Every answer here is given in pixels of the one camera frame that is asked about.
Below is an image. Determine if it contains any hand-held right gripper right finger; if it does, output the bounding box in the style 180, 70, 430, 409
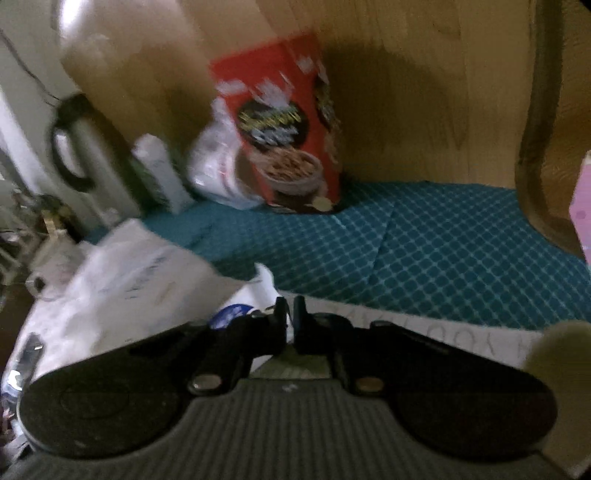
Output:
294, 295, 445, 398

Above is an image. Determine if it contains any red snack box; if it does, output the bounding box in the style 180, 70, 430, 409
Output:
208, 32, 345, 215

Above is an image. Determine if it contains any white tissue pack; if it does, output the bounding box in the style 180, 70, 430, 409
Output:
0, 219, 296, 416

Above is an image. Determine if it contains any green and white carton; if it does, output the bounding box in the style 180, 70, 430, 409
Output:
131, 134, 195, 215

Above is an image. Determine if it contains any wooden panel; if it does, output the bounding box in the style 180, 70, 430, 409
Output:
69, 0, 541, 195

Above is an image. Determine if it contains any stainless steel thermos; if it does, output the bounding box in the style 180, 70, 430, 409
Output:
48, 90, 141, 220

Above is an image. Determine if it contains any brown tray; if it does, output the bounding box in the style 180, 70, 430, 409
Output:
515, 0, 591, 264

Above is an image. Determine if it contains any teal patterned mat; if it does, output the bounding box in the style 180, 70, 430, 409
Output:
83, 180, 591, 330

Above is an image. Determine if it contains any clear plastic bag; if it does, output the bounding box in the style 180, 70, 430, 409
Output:
187, 99, 266, 210

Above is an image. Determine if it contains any white printed mug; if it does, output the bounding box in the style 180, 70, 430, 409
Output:
25, 240, 88, 301

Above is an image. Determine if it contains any beige zigzag tablecloth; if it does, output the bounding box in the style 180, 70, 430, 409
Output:
252, 293, 591, 480

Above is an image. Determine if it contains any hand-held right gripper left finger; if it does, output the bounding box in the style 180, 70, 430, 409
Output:
137, 296, 288, 397

